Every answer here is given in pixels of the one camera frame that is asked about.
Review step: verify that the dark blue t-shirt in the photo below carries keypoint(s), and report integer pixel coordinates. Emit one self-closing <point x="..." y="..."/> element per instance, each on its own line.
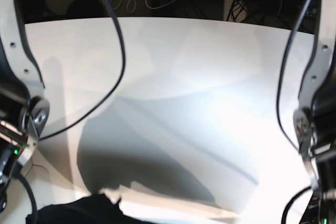
<point x="97" y="208"/>

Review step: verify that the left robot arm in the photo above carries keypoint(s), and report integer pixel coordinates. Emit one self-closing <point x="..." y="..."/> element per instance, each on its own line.
<point x="314" y="120"/>

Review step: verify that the white storage bin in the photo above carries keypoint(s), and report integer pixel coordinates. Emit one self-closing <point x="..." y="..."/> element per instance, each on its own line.
<point x="51" y="184"/>

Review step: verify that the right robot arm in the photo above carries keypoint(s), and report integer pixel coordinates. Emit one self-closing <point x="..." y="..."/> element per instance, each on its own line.
<point x="24" y="109"/>

